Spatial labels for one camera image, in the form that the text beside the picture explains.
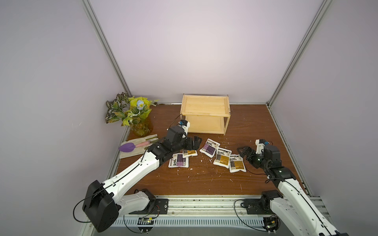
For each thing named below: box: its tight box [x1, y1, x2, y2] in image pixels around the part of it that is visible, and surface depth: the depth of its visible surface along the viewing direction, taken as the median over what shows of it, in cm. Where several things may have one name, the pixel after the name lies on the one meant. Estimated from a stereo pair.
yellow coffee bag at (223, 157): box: [213, 147, 233, 169], surface depth 91 cm
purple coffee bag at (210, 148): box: [199, 138, 221, 158], surface depth 95 cm
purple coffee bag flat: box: [168, 153, 189, 168], surface depth 89 cm
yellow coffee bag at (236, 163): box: [228, 154, 247, 174], surface depth 87 cm
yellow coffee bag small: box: [182, 149, 198, 161], surface depth 93 cm
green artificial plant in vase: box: [105, 92, 159, 138], surface depth 91 cm
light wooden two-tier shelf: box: [180, 93, 231, 136], surface depth 96 cm
